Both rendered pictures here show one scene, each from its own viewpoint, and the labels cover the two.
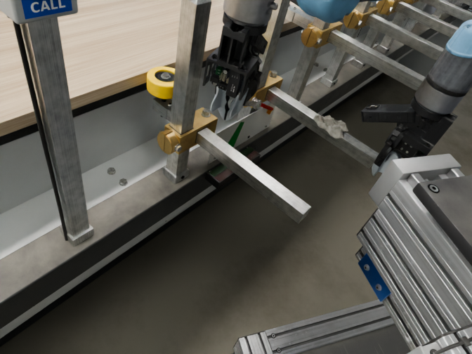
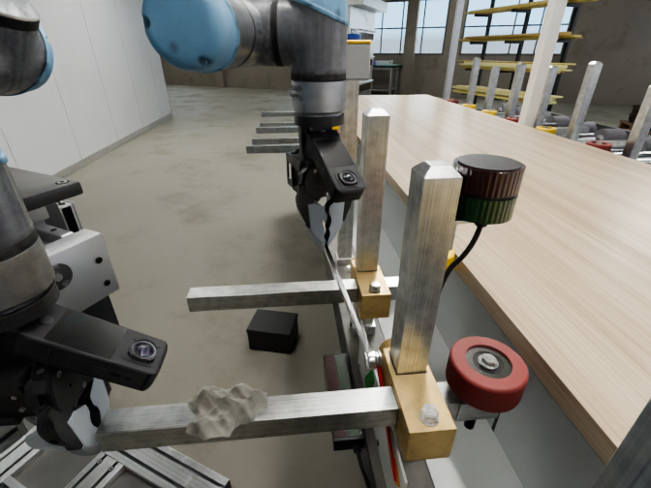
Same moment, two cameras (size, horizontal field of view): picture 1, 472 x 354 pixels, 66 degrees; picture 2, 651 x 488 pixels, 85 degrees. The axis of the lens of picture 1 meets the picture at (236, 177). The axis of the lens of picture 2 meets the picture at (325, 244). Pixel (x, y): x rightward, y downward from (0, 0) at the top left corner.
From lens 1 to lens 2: 1.05 m
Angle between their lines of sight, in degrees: 99
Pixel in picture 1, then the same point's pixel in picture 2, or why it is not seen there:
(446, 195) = (47, 183)
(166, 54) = (492, 270)
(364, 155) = (133, 411)
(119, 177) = not seen: hidden behind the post
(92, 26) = (571, 242)
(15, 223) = (391, 271)
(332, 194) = not seen: outside the picture
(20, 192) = not seen: hidden behind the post
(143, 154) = (439, 363)
